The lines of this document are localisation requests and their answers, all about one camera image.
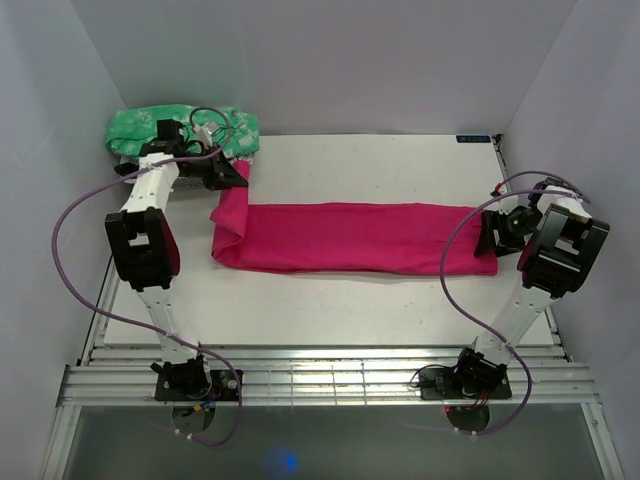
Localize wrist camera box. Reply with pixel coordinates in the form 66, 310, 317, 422
488, 184, 519, 214
192, 121, 219, 149

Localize green white patterned garment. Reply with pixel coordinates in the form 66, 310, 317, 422
105, 104, 260, 157

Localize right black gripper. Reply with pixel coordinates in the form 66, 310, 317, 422
473, 207, 543, 258

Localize aluminium front rail frame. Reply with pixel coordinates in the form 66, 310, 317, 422
39, 192, 626, 480

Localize black white clothes in basket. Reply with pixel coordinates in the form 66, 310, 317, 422
114, 154, 254, 178

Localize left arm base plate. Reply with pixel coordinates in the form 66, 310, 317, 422
153, 370, 244, 402

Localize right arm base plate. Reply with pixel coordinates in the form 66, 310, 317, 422
408, 365, 512, 401

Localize pink trousers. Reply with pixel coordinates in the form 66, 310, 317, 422
210, 187, 499, 277

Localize blue table label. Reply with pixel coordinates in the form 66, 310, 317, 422
455, 135, 492, 144

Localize white plastic basket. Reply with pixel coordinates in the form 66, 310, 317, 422
114, 161, 204, 196

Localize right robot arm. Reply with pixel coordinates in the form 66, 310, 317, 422
451, 175, 610, 398

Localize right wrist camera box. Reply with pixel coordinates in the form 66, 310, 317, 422
488, 184, 519, 214

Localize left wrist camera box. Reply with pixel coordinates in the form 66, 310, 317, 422
192, 121, 219, 149

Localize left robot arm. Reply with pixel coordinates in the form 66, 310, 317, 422
105, 119, 249, 400

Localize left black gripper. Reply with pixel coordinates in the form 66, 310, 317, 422
181, 143, 249, 192

